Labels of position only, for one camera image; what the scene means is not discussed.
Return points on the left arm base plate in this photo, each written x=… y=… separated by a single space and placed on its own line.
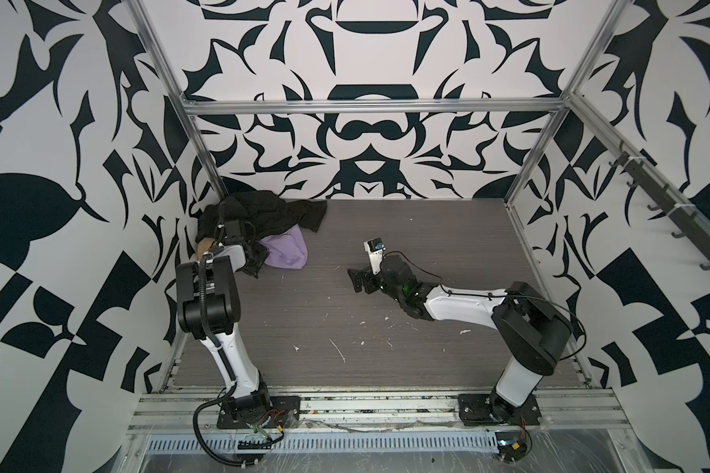
x=249 y=410

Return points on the white slotted cable duct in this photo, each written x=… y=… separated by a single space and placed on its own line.
x=373 y=442

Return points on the tan cloth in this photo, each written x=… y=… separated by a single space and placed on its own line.
x=205 y=249

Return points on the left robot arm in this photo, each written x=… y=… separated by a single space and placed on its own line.
x=209 y=309

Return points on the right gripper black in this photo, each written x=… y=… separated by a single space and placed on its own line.
x=357 y=280

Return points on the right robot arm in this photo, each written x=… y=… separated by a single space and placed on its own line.
x=533 y=329

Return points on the black cloth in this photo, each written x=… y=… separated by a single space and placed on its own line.
x=267 y=213

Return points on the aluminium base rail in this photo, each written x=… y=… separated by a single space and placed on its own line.
x=362 y=409

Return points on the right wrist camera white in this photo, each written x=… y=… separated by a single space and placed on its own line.
x=375 y=249

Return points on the purple cloth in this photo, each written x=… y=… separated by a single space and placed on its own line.
x=287 y=251

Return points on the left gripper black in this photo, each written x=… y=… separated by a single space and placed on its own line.
x=263 y=253

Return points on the small circuit board right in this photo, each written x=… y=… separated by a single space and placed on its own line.
x=512 y=447

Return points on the aluminium cage frame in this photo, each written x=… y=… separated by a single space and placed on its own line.
x=570 y=102

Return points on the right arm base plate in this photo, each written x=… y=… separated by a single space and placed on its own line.
x=492 y=410

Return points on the wall hook rail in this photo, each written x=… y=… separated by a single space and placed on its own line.
x=666 y=200

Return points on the small circuit board left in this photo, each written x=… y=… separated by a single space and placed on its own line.
x=254 y=442

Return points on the small circuit board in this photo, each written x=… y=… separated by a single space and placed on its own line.
x=254 y=442
x=512 y=447

